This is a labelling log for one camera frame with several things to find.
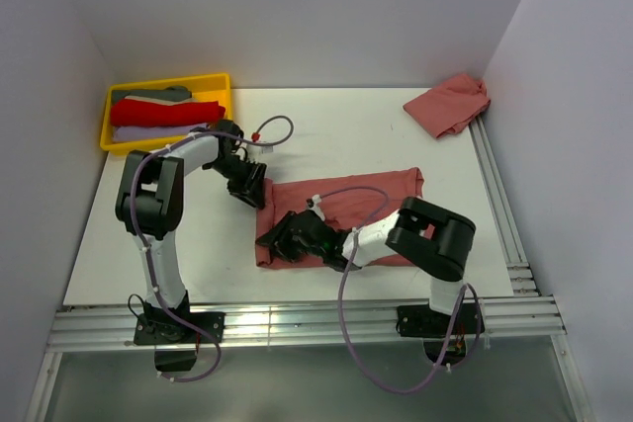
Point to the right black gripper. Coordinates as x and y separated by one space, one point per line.
278 238

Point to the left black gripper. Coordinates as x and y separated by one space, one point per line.
250 190

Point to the salmon pink t-shirt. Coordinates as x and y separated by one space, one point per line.
354 198
448 108

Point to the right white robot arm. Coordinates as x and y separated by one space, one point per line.
435 240

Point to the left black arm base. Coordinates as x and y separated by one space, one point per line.
176 346

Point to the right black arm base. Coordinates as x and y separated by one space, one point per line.
420 321

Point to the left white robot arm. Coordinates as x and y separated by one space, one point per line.
150 204

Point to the yellow plastic tray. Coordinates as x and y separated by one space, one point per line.
204 88

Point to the rolled beige t-shirt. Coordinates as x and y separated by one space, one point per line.
158 101

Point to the rolled grey t-shirt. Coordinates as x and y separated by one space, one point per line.
173 93

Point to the rolled lilac t-shirt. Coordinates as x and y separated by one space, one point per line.
130 134

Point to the rolled red t-shirt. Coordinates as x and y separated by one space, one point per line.
141 113

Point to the folded salmon pink t-shirt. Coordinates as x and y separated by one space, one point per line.
448 108

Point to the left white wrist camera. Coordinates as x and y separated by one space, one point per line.
257 149

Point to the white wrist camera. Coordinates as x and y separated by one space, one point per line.
257 149
313 204

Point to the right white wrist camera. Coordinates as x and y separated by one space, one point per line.
313 204

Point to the aluminium rail frame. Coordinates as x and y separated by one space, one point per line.
525 314

